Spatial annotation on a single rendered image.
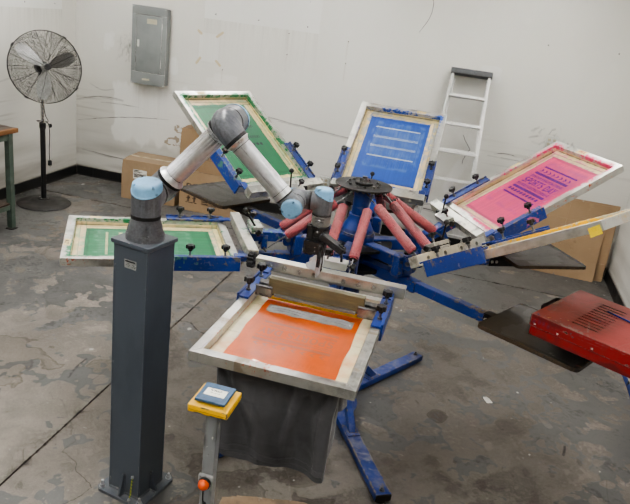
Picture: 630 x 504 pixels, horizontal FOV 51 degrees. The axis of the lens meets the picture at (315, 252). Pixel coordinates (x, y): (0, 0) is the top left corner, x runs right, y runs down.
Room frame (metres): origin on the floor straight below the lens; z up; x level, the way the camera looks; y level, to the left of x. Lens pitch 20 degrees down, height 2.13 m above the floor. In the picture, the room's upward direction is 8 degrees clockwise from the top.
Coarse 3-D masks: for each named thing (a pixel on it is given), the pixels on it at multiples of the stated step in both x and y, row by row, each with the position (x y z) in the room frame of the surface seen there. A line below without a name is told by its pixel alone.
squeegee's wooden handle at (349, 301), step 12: (276, 288) 2.53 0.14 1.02; (288, 288) 2.52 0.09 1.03; (300, 288) 2.51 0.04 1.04; (312, 288) 2.50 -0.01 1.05; (324, 288) 2.50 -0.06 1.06; (312, 300) 2.50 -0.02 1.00; (324, 300) 2.49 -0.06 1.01; (336, 300) 2.47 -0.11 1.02; (348, 300) 2.46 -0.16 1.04; (360, 300) 2.45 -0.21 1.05
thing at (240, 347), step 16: (288, 304) 2.53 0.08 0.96; (256, 320) 2.34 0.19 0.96; (272, 320) 2.36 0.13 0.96; (288, 320) 2.38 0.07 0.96; (304, 320) 2.40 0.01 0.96; (240, 336) 2.19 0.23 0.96; (224, 352) 2.06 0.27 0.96; (240, 352) 2.07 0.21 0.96; (256, 352) 2.09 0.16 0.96; (272, 352) 2.10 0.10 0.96
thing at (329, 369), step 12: (324, 312) 2.49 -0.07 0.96; (312, 324) 2.37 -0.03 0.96; (324, 324) 2.38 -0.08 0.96; (348, 336) 2.31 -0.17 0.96; (336, 348) 2.20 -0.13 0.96; (348, 348) 2.21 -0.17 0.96; (288, 360) 2.06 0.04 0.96; (300, 360) 2.07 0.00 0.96; (312, 360) 2.09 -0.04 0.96; (336, 360) 2.11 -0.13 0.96; (312, 372) 2.00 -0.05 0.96; (324, 372) 2.01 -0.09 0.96; (336, 372) 2.02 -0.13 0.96
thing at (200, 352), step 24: (240, 312) 2.37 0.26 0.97; (216, 336) 2.13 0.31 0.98; (192, 360) 1.98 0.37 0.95; (216, 360) 1.96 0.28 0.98; (240, 360) 1.96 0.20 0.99; (360, 360) 2.07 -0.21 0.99; (288, 384) 1.91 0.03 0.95; (312, 384) 1.89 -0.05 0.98; (336, 384) 1.89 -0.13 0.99; (360, 384) 1.96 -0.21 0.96
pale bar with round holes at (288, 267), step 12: (276, 264) 2.77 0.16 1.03; (288, 264) 2.76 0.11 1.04; (300, 264) 2.78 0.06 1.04; (300, 276) 2.75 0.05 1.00; (312, 276) 2.74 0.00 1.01; (324, 276) 2.73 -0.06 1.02; (336, 276) 2.71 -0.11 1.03; (348, 276) 2.71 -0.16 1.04; (360, 276) 2.73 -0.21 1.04; (360, 288) 2.69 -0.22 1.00; (372, 288) 2.69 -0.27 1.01; (384, 288) 2.67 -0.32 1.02; (396, 288) 2.66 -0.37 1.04
